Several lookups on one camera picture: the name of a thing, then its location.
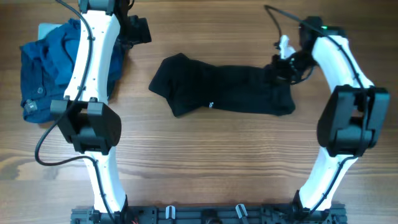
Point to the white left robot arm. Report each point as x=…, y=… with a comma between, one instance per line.
x=83, y=115

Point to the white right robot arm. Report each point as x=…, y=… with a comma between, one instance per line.
x=353, y=116

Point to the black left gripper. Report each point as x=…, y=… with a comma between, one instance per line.
x=140, y=30

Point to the blue clothes pile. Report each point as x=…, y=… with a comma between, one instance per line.
x=46, y=70

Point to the black t-shirt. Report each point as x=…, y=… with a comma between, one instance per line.
x=189, y=84

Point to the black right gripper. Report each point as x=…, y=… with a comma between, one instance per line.
x=280, y=70

